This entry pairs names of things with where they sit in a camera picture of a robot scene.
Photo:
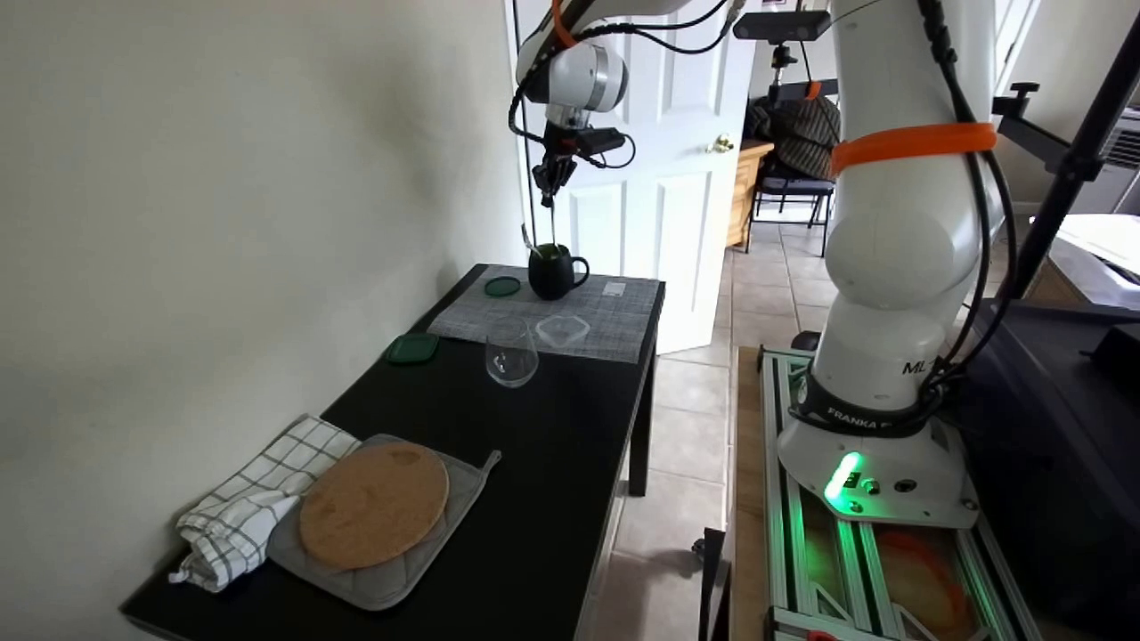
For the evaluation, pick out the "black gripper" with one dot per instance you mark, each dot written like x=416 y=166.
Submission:
x=566 y=150

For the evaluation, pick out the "silver spoon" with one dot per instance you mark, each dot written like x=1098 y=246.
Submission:
x=555 y=226

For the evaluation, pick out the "clear glass cup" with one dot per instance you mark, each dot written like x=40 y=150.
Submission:
x=512 y=366

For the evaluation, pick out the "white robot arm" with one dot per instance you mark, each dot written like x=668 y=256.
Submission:
x=916 y=208

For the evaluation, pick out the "black mug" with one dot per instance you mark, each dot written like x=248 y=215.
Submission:
x=555 y=271

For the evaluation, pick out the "small green lid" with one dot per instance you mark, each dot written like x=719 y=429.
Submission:
x=501 y=285

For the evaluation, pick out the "white door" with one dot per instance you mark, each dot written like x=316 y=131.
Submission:
x=676 y=79

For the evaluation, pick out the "grey place mat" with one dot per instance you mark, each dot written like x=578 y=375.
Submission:
x=609 y=318

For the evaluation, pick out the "dark green coaster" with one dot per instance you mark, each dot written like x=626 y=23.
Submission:
x=413 y=349

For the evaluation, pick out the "chair with dark clothes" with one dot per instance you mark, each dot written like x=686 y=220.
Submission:
x=803 y=138

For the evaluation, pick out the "black table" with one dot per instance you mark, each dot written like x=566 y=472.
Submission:
x=522 y=561

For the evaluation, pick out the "round wooden board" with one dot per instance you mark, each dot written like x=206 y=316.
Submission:
x=373 y=508

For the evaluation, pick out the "white checked dish towel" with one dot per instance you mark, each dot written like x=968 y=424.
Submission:
x=229 y=524

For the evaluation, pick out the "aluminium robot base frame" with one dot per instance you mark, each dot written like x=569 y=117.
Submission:
x=877 y=534

